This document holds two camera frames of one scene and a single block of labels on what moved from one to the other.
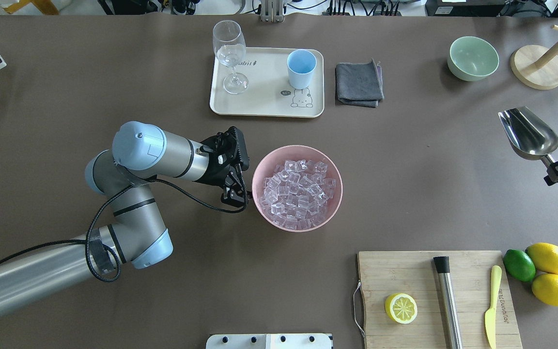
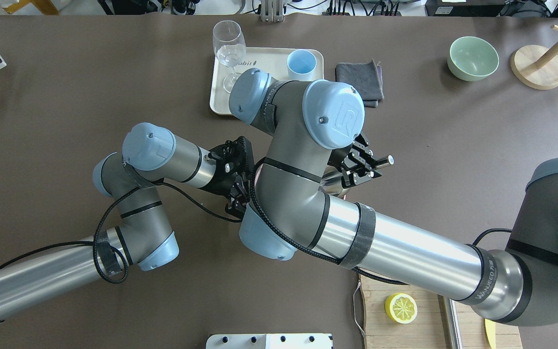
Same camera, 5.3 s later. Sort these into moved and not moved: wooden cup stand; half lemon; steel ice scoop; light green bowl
Moved: steel ice scoop
Not moved: light green bowl; half lemon; wooden cup stand
